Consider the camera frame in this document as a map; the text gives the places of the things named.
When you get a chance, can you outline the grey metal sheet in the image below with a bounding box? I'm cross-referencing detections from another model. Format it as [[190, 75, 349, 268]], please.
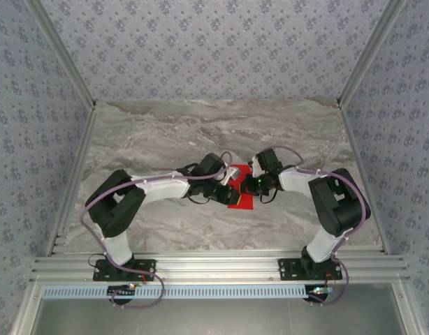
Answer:
[[29, 296, 407, 335]]

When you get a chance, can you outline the small electronics board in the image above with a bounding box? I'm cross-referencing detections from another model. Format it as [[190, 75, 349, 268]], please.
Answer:
[[108, 283, 138, 298], [306, 284, 336, 302]]

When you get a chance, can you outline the wide aluminium frame rail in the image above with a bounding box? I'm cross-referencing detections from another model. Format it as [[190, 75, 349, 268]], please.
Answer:
[[28, 245, 412, 284]]

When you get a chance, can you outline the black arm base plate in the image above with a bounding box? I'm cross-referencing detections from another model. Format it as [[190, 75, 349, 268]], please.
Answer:
[[92, 258, 157, 282], [277, 258, 343, 282]]

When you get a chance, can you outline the pale blue slotted cable duct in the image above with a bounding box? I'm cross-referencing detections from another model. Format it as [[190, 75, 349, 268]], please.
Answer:
[[42, 284, 329, 300]]

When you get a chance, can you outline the aluminium frame post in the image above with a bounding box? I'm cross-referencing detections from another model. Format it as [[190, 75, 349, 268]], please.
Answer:
[[336, 0, 409, 105], [25, 0, 97, 110]]

